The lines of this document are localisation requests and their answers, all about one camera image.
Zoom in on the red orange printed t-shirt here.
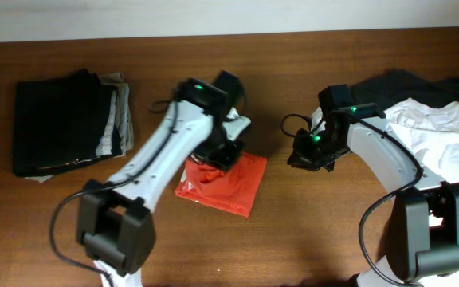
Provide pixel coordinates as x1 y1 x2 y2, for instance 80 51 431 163
175 152 267 218

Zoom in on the folded black garment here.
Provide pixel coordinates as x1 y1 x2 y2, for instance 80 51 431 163
13 69 116 178

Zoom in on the white t-shirt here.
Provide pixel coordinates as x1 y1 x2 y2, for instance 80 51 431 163
385 99 459 287

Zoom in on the folded white patterned garment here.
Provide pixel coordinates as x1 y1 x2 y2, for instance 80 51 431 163
95 92 117 157

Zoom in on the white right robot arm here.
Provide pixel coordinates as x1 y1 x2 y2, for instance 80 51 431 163
287 85 459 287

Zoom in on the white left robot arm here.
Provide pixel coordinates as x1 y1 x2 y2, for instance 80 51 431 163
76 71 250 286

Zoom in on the dark green t-shirt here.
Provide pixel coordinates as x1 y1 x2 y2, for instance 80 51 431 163
351 69 459 110

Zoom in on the folded olive grey garment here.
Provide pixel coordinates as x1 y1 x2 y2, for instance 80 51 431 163
99 72 134 156

